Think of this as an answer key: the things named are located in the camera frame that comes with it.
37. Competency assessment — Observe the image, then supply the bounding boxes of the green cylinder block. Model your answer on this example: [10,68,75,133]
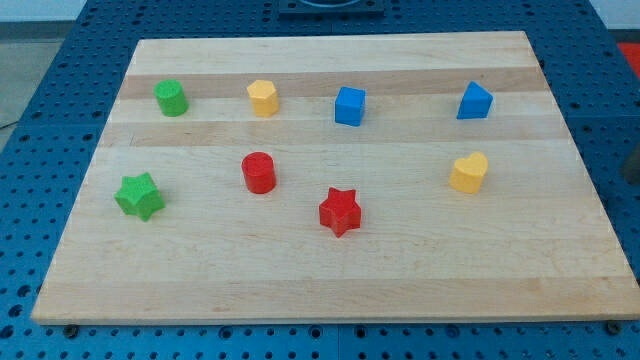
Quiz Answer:
[153,79,189,117]

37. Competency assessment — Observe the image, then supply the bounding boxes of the blue triangle block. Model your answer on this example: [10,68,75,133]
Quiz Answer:
[456,81,494,120]

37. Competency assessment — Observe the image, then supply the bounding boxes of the wooden board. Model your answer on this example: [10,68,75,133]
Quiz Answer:
[32,31,639,325]

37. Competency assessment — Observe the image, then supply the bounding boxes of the red cylinder block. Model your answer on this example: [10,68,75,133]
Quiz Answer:
[241,152,277,194]

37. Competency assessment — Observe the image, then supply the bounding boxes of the yellow heart block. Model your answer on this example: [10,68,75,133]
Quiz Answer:
[449,152,489,194]

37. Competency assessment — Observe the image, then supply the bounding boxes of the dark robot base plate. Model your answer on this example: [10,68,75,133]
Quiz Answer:
[276,0,385,17]

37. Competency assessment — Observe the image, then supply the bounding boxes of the green star block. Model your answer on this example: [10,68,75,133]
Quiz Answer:
[114,172,165,222]

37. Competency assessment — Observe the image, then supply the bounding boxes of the yellow hexagon block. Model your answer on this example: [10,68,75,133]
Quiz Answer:
[247,80,279,117]

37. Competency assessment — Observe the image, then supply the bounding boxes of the blue cube block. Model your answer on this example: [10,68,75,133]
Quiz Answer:
[334,87,366,127]

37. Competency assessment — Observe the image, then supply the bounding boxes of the red star block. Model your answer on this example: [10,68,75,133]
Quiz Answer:
[319,187,362,238]

